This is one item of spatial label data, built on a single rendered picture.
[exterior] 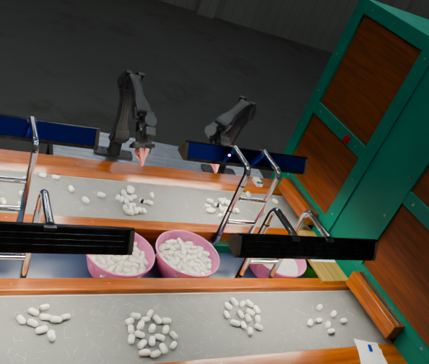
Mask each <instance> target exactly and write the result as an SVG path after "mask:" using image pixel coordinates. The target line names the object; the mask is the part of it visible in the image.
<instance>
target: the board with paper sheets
mask: <svg viewBox="0 0 429 364"><path fill-rule="evenodd" d="M298 235H303V236H317V235H316V234H315V233H314V231H304V230H300V231H299V232H298ZM307 260H308V262H309V264H310V265H311V266H312V268H313V270H314V271H315V273H316V274H317V275H318V277H319V279H320V280H321V281H322V282H346V281H347V280H348V278H347V276H346V275H345V273H344V272H343V271H342V270H341V268H340V267H339V265H338V264H337V263H336V262H323V261H311V260H310V259H307Z"/></svg>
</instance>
